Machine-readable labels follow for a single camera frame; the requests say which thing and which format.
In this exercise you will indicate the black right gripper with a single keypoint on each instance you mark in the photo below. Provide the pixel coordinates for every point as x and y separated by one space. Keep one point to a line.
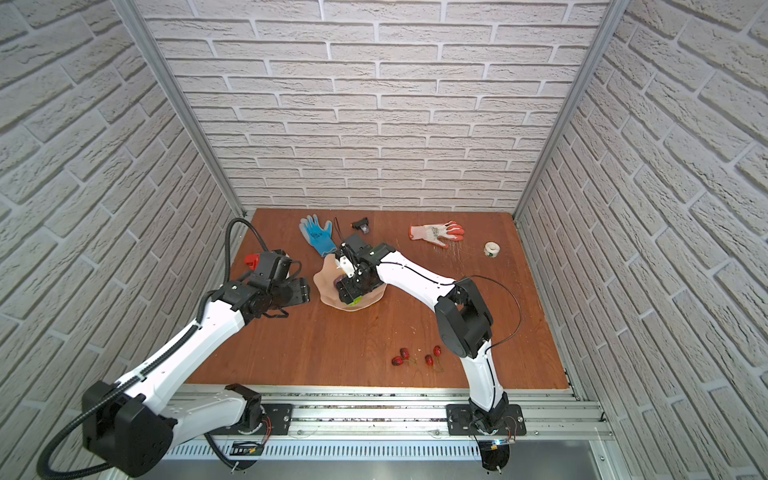
350 290

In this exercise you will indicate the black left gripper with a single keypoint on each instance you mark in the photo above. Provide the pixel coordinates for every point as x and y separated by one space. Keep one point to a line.
288 291

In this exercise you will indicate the pink wavy fruit bowl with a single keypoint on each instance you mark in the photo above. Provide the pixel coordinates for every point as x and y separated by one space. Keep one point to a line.
329 294

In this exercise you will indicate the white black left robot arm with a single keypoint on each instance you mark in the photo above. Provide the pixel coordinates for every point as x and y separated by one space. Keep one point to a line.
130 424

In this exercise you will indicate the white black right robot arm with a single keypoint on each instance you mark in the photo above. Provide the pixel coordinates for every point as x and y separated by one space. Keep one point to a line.
463 318

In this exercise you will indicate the red black pipe wrench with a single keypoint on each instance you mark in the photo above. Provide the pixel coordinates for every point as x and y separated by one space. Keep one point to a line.
252 261

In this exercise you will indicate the blue work glove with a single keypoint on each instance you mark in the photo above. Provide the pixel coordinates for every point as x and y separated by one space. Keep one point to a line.
318 235

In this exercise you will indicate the red white work glove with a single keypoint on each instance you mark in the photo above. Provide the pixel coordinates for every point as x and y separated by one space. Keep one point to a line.
437 234

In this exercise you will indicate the white tape roll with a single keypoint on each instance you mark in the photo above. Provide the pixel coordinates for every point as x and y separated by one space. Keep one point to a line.
492 249

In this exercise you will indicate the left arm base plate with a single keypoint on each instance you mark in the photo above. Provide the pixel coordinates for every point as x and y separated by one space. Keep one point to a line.
275 417

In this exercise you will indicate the aluminium rail frame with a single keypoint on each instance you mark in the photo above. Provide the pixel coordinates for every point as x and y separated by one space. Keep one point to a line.
376 424

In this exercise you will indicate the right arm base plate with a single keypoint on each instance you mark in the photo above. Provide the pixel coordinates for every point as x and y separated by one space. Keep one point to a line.
468 419

